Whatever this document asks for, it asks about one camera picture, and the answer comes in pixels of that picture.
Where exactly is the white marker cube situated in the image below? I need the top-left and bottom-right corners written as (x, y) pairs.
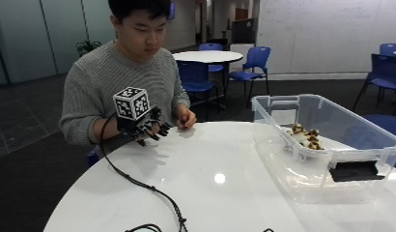
top-left (111, 86), bottom-right (151, 122)

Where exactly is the white cabinet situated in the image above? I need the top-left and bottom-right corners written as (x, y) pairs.
top-left (227, 43), bottom-right (256, 73)

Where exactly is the the person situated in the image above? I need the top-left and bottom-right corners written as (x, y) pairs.
top-left (59, 0), bottom-right (198, 153)

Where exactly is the black glove cable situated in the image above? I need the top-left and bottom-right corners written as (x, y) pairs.
top-left (98, 112), bottom-right (190, 232)

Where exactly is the brown and white soft toy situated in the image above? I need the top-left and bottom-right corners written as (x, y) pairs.
top-left (287, 123), bottom-right (325, 151)

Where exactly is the white whiteboard wall panel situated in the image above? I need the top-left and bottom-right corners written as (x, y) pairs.
top-left (255, 0), bottom-right (396, 75)

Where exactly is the green potted plant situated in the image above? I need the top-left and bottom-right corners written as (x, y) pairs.
top-left (74, 39), bottom-right (102, 59)

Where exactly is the clear plastic storage bin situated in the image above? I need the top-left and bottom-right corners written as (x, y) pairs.
top-left (251, 93), bottom-right (396, 205)

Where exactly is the blue chair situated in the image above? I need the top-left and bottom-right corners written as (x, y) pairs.
top-left (176, 60), bottom-right (222, 121)
top-left (377, 43), bottom-right (396, 57)
top-left (198, 43), bottom-right (227, 73)
top-left (226, 45), bottom-right (272, 98)
top-left (352, 53), bottom-right (396, 114)
top-left (362, 114), bottom-right (396, 172)

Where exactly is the round white table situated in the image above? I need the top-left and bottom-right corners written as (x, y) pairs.
top-left (172, 50), bottom-right (244, 65)

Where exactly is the black bin latch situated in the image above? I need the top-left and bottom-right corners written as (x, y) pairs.
top-left (328, 159), bottom-right (386, 183)

